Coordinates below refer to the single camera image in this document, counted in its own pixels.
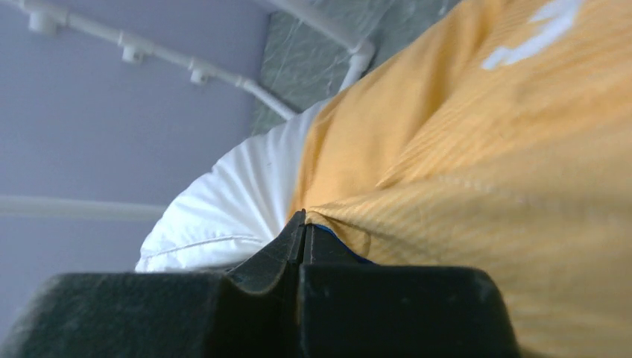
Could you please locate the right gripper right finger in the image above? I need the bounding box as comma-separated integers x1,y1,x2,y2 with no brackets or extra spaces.
298,225,520,357

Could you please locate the white pvc pipe rack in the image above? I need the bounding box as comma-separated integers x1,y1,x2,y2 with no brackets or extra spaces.
1,1,376,221

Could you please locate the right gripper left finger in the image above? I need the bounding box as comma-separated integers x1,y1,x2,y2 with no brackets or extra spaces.
1,211,305,357

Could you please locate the white pillow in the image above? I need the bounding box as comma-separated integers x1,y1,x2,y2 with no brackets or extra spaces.
135,101,327,272

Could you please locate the yellow and blue pillowcase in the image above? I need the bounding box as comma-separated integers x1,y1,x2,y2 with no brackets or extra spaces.
290,1,631,357

